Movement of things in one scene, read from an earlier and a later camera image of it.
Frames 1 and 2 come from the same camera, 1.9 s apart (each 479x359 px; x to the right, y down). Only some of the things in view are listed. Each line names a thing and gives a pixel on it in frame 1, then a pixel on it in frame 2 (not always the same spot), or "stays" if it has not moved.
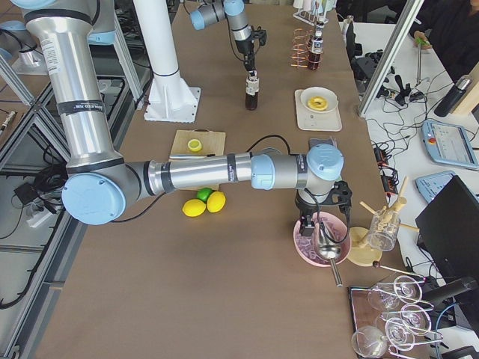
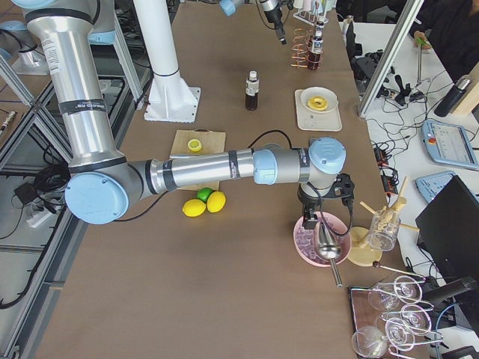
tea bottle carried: [251, 90] stays
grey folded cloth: [313, 141] stays
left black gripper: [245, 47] → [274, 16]
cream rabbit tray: [329, 121] stays
